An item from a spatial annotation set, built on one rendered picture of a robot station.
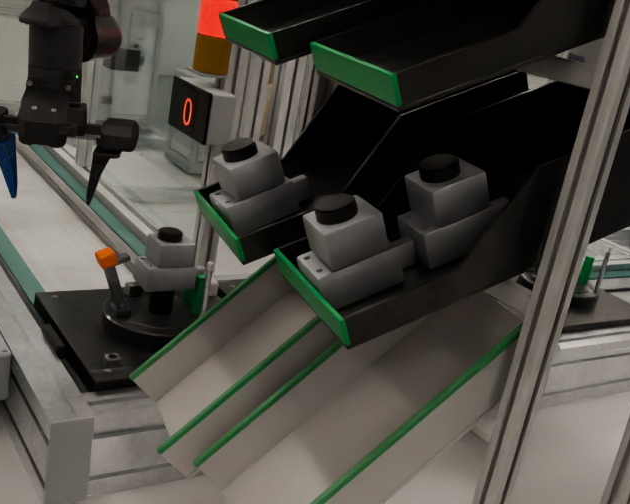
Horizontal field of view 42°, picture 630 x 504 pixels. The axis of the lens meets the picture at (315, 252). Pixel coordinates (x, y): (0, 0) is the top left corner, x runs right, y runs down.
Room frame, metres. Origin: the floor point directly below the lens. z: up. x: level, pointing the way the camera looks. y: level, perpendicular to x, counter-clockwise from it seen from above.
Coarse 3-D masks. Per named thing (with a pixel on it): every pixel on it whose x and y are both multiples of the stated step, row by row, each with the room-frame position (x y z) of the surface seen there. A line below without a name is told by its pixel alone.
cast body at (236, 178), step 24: (240, 144) 0.68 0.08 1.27; (264, 144) 0.70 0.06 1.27; (216, 168) 0.69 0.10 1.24; (240, 168) 0.66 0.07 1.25; (264, 168) 0.68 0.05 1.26; (216, 192) 0.70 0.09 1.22; (240, 192) 0.66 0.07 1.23; (264, 192) 0.68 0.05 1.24; (288, 192) 0.69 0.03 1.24; (240, 216) 0.67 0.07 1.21; (264, 216) 0.68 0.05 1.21
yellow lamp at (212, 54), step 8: (200, 40) 1.15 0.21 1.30; (208, 40) 1.14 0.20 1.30; (216, 40) 1.14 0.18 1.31; (224, 40) 1.15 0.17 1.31; (200, 48) 1.15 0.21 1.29; (208, 48) 1.14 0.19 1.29; (216, 48) 1.14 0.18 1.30; (224, 48) 1.15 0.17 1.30; (200, 56) 1.14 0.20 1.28; (208, 56) 1.14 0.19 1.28; (216, 56) 1.14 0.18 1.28; (224, 56) 1.15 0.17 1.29; (200, 64) 1.14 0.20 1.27; (208, 64) 1.14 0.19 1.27; (216, 64) 1.14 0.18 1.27; (224, 64) 1.15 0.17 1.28; (208, 72) 1.14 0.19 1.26; (216, 72) 1.15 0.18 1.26; (224, 72) 1.15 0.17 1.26
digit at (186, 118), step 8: (184, 88) 1.17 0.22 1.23; (184, 96) 1.16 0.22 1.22; (192, 96) 1.14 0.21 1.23; (184, 104) 1.16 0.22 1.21; (192, 104) 1.14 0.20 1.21; (184, 112) 1.16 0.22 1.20; (192, 112) 1.14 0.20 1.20; (184, 120) 1.16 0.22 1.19; (192, 120) 1.13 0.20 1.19; (184, 128) 1.15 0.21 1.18; (192, 128) 1.13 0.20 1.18
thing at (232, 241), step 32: (352, 96) 0.79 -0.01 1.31; (448, 96) 0.84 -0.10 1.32; (480, 96) 0.70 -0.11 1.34; (320, 128) 0.78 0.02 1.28; (352, 128) 0.80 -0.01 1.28; (384, 128) 0.81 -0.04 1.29; (416, 128) 0.68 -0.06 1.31; (288, 160) 0.77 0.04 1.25; (320, 160) 0.79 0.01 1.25; (352, 160) 0.79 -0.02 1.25; (384, 160) 0.67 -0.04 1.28; (320, 192) 0.73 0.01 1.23; (352, 192) 0.66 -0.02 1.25; (384, 192) 0.67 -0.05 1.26; (224, 224) 0.65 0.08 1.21; (288, 224) 0.64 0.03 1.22; (256, 256) 0.63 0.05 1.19
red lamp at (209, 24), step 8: (208, 0) 1.14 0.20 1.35; (216, 0) 1.14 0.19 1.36; (224, 0) 1.14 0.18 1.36; (232, 0) 1.17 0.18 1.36; (200, 8) 1.16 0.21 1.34; (208, 8) 1.14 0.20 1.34; (216, 8) 1.14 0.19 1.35; (224, 8) 1.14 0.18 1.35; (232, 8) 1.15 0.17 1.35; (200, 16) 1.15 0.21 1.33; (208, 16) 1.14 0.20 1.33; (216, 16) 1.14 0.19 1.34; (200, 24) 1.15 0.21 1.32; (208, 24) 1.14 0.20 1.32; (216, 24) 1.14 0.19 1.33; (200, 32) 1.15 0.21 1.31; (208, 32) 1.14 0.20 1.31; (216, 32) 1.14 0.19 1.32
